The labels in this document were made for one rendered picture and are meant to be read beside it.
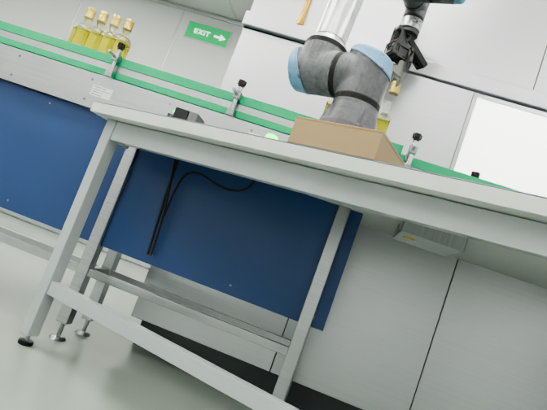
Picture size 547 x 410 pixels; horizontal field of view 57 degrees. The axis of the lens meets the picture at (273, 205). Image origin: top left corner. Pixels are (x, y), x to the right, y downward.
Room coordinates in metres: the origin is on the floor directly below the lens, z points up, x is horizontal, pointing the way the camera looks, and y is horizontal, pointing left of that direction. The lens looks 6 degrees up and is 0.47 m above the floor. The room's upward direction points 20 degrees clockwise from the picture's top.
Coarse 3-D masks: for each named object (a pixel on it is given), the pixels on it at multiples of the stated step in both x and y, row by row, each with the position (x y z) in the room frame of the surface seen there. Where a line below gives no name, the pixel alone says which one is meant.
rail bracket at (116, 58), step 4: (120, 44) 1.69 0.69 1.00; (124, 44) 1.70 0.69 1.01; (120, 48) 1.70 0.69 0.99; (124, 48) 1.70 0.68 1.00; (112, 52) 1.66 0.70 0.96; (116, 52) 1.70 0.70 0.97; (120, 52) 1.70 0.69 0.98; (112, 56) 1.69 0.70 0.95; (116, 56) 1.69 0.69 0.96; (120, 56) 1.70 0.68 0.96; (112, 60) 1.71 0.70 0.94; (116, 60) 1.69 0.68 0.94; (120, 60) 1.71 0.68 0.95; (112, 64) 1.70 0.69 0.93; (112, 68) 1.70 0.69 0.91; (108, 72) 1.69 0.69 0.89; (112, 72) 1.70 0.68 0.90; (104, 76) 1.70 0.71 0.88; (108, 76) 1.70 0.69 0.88; (112, 76) 1.71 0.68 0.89
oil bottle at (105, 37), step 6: (114, 18) 1.86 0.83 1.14; (120, 18) 1.87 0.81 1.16; (114, 24) 1.86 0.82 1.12; (108, 30) 1.87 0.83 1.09; (114, 30) 1.87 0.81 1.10; (102, 36) 1.86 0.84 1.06; (108, 36) 1.85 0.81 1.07; (96, 42) 1.86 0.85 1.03; (102, 42) 1.85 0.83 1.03; (108, 42) 1.85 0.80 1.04; (96, 48) 1.86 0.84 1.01; (102, 48) 1.85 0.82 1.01
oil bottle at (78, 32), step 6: (90, 12) 1.88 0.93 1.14; (84, 18) 1.89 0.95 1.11; (90, 18) 1.89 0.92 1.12; (78, 24) 1.88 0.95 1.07; (84, 24) 1.87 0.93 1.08; (72, 30) 1.88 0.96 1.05; (78, 30) 1.87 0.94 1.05; (84, 30) 1.87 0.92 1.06; (72, 36) 1.87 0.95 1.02; (78, 36) 1.87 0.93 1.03; (72, 42) 1.87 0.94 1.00; (78, 42) 1.87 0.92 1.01
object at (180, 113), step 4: (176, 108) 1.57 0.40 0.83; (180, 108) 1.57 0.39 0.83; (176, 112) 1.57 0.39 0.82; (180, 112) 1.57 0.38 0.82; (184, 112) 1.57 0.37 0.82; (188, 112) 1.56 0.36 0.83; (192, 112) 1.56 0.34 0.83; (176, 116) 1.57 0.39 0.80; (180, 116) 1.57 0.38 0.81; (184, 116) 1.56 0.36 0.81; (188, 116) 1.56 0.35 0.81; (192, 116) 1.56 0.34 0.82; (196, 116) 1.56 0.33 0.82; (200, 116) 1.59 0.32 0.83; (192, 120) 1.56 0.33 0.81; (196, 120) 1.56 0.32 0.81; (200, 120) 1.59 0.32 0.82
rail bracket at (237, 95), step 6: (240, 84) 1.62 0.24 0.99; (246, 84) 1.63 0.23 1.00; (234, 90) 1.57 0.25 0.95; (240, 90) 1.62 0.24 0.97; (234, 96) 1.62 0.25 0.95; (240, 96) 1.62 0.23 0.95; (234, 102) 1.62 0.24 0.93; (234, 108) 1.63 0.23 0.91; (228, 114) 1.62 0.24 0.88; (234, 114) 1.63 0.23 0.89
